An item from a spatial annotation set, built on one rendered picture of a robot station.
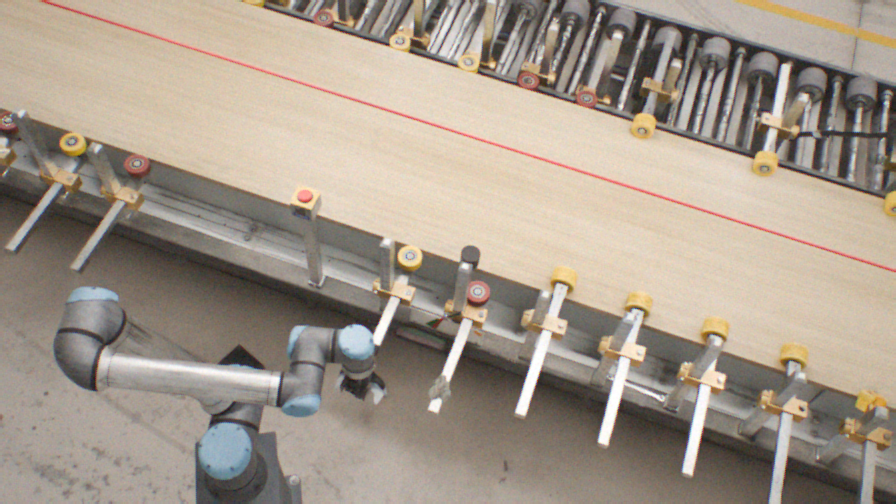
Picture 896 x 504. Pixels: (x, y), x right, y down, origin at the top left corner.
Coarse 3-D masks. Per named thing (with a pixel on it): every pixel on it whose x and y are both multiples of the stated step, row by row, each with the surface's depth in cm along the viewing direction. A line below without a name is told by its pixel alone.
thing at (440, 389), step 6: (438, 378) 266; (444, 378) 267; (438, 384) 266; (444, 384) 264; (432, 390) 264; (438, 390) 264; (444, 390) 264; (450, 390) 265; (432, 396) 263; (438, 396) 264; (444, 396) 263
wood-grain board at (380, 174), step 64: (0, 0) 333; (64, 0) 335; (128, 0) 337; (192, 0) 339; (0, 64) 316; (64, 64) 318; (128, 64) 320; (192, 64) 322; (256, 64) 324; (320, 64) 326; (384, 64) 328; (64, 128) 303; (128, 128) 305; (192, 128) 307; (256, 128) 308; (320, 128) 310; (384, 128) 312; (512, 128) 316; (576, 128) 318; (256, 192) 294; (384, 192) 298; (448, 192) 299; (512, 192) 301; (576, 192) 303; (640, 192) 305; (704, 192) 306; (768, 192) 308; (832, 192) 310; (448, 256) 286; (512, 256) 287; (576, 256) 289; (640, 256) 291; (704, 256) 292; (768, 256) 294; (832, 256) 296; (704, 320) 279; (768, 320) 281; (832, 320) 282; (832, 384) 270
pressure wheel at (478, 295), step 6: (474, 282) 281; (480, 282) 281; (474, 288) 280; (480, 288) 280; (486, 288) 280; (468, 294) 278; (474, 294) 279; (480, 294) 279; (486, 294) 278; (468, 300) 279; (474, 300) 277; (480, 300) 277; (486, 300) 278; (480, 306) 280
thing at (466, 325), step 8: (464, 320) 278; (464, 328) 277; (464, 336) 275; (456, 344) 274; (464, 344) 277; (456, 352) 272; (448, 360) 271; (456, 360) 271; (448, 368) 269; (448, 376) 268; (432, 400) 263; (440, 400) 264; (432, 408) 262
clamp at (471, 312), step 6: (450, 300) 281; (450, 306) 280; (468, 306) 280; (474, 306) 280; (450, 312) 279; (468, 312) 279; (474, 312) 279; (486, 312) 279; (450, 318) 283; (456, 318) 281; (462, 318) 280; (468, 318) 278; (474, 318) 278; (480, 318) 278; (474, 324) 280; (480, 324) 279
